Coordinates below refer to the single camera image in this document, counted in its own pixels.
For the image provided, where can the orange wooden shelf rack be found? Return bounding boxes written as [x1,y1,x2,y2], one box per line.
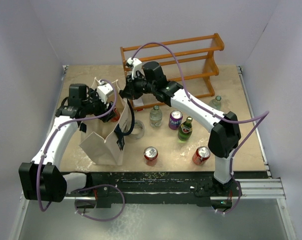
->
[120,33,225,98]

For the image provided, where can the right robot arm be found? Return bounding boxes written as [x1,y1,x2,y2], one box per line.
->
[120,58,241,196]

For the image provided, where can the beige canvas tote bag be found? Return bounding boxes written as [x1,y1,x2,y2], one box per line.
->
[80,80,132,166]

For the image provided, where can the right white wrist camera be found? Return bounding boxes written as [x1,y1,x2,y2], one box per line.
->
[126,57,142,79]

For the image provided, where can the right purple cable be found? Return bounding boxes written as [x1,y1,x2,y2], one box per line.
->
[130,41,269,215]

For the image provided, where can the purple Fanta can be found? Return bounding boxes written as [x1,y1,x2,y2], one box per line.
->
[168,110,183,130]

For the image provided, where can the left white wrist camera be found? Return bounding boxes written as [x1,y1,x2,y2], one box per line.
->
[97,83,114,103]

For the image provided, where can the clear glass bottle green cap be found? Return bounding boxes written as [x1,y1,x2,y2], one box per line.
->
[149,105,162,128]

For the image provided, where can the white card on shelf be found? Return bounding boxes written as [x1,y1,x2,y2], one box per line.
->
[133,98,144,107]

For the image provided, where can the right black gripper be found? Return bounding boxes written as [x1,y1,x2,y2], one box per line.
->
[121,72,156,101]

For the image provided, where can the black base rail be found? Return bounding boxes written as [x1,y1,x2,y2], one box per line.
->
[66,171,242,208]

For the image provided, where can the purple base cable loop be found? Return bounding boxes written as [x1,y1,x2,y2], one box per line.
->
[74,184,126,222]

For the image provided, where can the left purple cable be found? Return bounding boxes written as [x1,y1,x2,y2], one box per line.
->
[38,79,118,213]

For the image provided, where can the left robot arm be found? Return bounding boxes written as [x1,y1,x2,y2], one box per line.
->
[19,80,115,203]

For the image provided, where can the clear tape roll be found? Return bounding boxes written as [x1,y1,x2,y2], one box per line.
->
[128,120,145,140]

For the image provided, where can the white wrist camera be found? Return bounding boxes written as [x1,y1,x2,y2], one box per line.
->
[97,83,114,103]
[126,57,142,79]

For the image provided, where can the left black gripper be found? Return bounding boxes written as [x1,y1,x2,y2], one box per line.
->
[82,88,116,122]

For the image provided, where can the red cola can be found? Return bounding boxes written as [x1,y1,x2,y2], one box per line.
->
[192,146,211,166]
[110,107,120,123]
[144,146,158,166]

